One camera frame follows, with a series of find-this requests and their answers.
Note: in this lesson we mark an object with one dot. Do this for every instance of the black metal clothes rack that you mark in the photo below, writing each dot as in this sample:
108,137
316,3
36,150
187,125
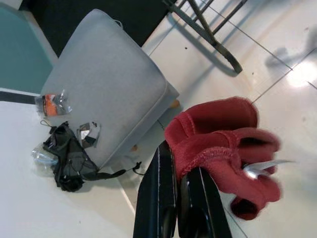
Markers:
218,47

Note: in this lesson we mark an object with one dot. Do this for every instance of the clear plastic packet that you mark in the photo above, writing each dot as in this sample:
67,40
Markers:
40,161

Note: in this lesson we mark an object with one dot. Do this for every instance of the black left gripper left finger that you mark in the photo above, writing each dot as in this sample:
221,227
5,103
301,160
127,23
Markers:
156,198

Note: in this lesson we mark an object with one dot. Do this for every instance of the red fleece garment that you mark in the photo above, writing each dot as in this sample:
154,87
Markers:
218,138

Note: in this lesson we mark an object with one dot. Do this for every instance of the grey cushioned ottoman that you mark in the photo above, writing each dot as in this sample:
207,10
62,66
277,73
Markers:
106,74

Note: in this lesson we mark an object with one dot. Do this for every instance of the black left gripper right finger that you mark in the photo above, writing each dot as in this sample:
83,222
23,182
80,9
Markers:
203,213

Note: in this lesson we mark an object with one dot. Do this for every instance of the black wall trim strip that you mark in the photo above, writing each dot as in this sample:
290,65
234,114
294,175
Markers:
17,97

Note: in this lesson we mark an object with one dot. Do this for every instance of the small silver packet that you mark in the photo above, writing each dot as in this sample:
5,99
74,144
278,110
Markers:
88,135

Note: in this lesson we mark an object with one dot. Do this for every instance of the orange plastic packet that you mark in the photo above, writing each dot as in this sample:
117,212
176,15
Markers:
50,104

